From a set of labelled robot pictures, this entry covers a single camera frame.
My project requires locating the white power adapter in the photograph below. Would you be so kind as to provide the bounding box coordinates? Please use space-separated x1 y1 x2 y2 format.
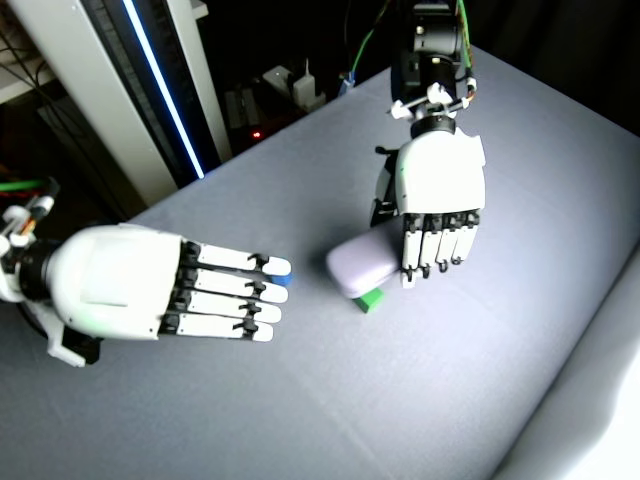
263 66 294 99

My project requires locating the white plastic bottle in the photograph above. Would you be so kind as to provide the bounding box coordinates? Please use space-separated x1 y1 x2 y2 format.
292 58 326 114

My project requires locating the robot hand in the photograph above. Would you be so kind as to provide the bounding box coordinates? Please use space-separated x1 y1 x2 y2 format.
47 223 293 345
369 126 488 290

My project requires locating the green cable with blue plug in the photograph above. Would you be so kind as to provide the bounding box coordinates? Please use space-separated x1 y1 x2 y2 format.
338 0 394 97

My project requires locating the lilac glasses case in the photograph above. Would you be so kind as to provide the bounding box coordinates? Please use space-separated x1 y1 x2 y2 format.
325 224 404 300

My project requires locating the white column with blue light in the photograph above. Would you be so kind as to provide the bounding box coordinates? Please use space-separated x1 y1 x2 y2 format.
7 0 234 201

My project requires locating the grey power strip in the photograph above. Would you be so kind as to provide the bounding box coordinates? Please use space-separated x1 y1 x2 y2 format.
223 87 261 132

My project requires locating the grey table cloth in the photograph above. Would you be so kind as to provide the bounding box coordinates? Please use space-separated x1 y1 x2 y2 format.
0 43 640 480

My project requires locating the green block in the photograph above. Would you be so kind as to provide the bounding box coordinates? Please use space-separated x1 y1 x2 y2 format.
353 288 387 316

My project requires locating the white shelf board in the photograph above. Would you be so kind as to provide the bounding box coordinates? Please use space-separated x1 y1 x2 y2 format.
0 62 55 105

